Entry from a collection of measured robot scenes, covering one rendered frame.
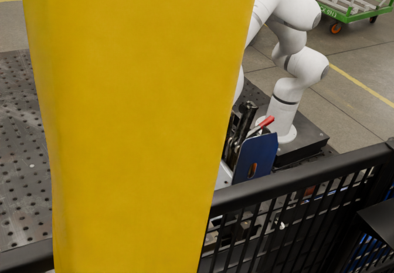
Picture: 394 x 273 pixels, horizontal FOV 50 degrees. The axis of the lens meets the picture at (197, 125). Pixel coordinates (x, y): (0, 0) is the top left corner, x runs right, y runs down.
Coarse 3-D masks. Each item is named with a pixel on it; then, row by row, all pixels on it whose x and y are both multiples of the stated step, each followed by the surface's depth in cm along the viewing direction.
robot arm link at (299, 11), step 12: (264, 0) 115; (276, 0) 117; (288, 0) 122; (300, 0) 124; (312, 0) 126; (264, 12) 116; (276, 12) 124; (288, 12) 124; (300, 12) 125; (312, 12) 126; (288, 24) 131; (300, 24) 127; (312, 24) 128
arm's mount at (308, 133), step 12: (264, 108) 204; (300, 120) 201; (300, 132) 193; (312, 132) 194; (324, 132) 196; (288, 144) 185; (300, 144) 186; (312, 144) 188; (324, 144) 195; (276, 156) 179; (288, 156) 184; (300, 156) 189; (312, 156) 195; (276, 168) 184
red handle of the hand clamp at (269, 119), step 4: (272, 116) 137; (264, 120) 137; (268, 120) 136; (272, 120) 137; (260, 124) 136; (264, 124) 136; (268, 124) 137; (256, 128) 137; (260, 128) 137; (248, 132) 137; (252, 132) 136; (256, 132) 137; (248, 136) 136
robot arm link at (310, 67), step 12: (300, 60) 163; (312, 60) 161; (324, 60) 162; (300, 72) 165; (312, 72) 162; (324, 72) 162; (276, 84) 177; (288, 84) 172; (300, 84) 167; (312, 84) 166; (276, 96) 177; (288, 96) 173; (300, 96) 175
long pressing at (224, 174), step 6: (222, 162) 138; (222, 168) 136; (228, 168) 136; (222, 174) 134; (228, 174) 134; (216, 180) 131; (222, 180) 131; (228, 180) 132; (216, 186) 129; (222, 186) 129
